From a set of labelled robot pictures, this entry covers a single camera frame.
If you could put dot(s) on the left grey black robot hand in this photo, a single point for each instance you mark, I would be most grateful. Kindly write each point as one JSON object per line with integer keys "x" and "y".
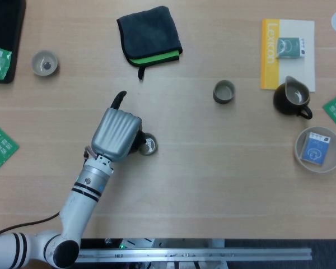
{"x": 114, "y": 134}

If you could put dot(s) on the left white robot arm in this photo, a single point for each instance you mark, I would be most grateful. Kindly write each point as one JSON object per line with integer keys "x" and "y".
{"x": 81, "y": 201}

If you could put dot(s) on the dark cylindrical tea cup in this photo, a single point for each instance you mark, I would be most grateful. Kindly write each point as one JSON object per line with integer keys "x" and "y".
{"x": 151, "y": 146}
{"x": 224, "y": 92}

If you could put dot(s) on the beige flared tea bowl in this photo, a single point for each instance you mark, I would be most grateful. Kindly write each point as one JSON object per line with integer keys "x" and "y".
{"x": 44, "y": 63}

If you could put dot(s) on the grey green microfibre cloth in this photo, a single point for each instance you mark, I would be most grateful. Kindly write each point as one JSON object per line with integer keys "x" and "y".
{"x": 148, "y": 30}

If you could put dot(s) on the black rectangular tray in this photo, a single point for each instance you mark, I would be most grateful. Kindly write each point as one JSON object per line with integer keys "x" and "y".
{"x": 5, "y": 25}

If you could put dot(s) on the yellow white Lexicon booklet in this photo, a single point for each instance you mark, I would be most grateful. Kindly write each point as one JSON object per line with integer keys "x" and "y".
{"x": 268, "y": 70}

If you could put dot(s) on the black ceramic pitcher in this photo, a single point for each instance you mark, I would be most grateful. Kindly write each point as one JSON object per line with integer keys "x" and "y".
{"x": 281, "y": 103}

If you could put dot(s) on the teal card box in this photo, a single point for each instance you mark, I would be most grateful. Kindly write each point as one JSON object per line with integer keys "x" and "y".
{"x": 289, "y": 48}

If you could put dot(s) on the blue card box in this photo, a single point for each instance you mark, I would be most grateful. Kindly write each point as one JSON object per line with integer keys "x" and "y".
{"x": 315, "y": 150}

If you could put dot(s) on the aluminium rail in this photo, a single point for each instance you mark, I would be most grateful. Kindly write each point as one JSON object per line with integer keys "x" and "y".
{"x": 198, "y": 255}

